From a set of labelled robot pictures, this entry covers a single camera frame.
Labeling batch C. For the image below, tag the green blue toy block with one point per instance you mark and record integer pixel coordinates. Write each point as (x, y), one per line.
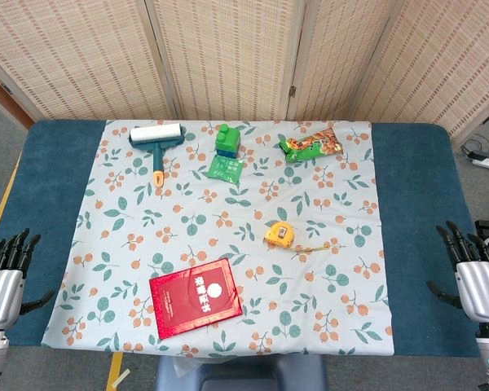
(228, 140)

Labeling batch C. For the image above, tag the green orange snack bag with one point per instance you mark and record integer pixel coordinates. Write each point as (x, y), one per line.
(311, 146)

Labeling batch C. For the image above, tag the green sachet packet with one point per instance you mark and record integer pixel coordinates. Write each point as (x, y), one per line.
(225, 170)

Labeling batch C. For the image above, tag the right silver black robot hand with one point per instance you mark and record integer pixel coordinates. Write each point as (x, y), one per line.
(481, 285)

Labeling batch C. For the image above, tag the floral print tablecloth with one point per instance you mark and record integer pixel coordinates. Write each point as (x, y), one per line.
(228, 228)

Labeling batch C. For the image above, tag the teal white lint roller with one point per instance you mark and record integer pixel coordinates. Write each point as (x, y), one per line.
(157, 136)

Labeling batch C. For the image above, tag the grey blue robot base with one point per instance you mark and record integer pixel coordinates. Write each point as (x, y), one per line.
(244, 372)

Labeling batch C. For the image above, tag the red certificate book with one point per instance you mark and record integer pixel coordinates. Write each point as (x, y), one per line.
(195, 299)

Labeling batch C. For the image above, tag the blue felt table cover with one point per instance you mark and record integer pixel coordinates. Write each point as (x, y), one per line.
(424, 203)

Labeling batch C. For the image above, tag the bamboo folding screen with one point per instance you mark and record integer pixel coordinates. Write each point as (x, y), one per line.
(228, 57)

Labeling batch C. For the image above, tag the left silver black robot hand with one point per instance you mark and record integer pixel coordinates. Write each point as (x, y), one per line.
(0, 285)

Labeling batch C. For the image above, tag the yellow tape measure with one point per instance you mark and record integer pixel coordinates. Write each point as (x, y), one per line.
(279, 235)

